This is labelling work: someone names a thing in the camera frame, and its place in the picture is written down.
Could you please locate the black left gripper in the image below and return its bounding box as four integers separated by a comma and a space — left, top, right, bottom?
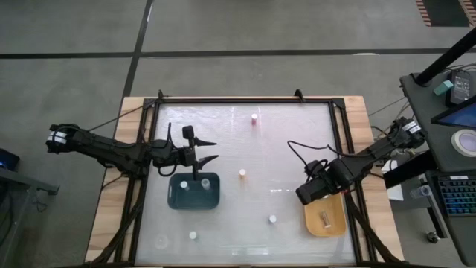
150, 125, 220, 181

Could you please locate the grey equipment cart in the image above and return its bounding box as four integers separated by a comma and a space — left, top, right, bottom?
0, 147, 60, 268

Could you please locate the dark grey side desk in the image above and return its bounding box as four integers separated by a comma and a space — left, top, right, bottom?
382, 70, 476, 267

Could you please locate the backlit black keyboard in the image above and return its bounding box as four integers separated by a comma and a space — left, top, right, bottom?
437, 173, 476, 218

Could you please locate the teal plastic bin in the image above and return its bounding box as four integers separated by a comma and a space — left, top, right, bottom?
167, 171, 221, 211

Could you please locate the black pole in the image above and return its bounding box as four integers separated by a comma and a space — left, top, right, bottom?
414, 26, 476, 86

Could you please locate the white tape roll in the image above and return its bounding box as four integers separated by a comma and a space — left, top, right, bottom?
451, 128, 476, 158

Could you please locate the blue-lit black device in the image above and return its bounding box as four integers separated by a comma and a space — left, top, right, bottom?
0, 148, 20, 173

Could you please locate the dark mat with striped edge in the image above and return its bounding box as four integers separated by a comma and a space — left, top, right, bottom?
415, 0, 476, 28

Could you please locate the yellow plastic bin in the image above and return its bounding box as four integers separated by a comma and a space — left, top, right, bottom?
303, 193, 347, 238

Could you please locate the laptop with blue screen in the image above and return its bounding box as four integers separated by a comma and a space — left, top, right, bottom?
431, 97, 476, 130

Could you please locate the small teal box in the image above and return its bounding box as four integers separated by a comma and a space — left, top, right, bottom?
433, 79, 454, 96

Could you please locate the black camera cable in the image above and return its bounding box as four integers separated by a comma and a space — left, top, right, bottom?
286, 140, 338, 168

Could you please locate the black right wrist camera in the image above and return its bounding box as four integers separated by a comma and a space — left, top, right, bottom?
304, 159, 330, 179

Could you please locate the clear plastic bottle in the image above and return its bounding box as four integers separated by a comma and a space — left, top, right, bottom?
410, 185, 434, 199

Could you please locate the black power adapter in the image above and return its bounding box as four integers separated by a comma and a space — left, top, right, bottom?
446, 69, 473, 108

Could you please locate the black table frame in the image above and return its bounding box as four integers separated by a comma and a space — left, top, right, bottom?
85, 89, 406, 268

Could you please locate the white paper sheet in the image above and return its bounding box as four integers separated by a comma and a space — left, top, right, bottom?
382, 159, 405, 201

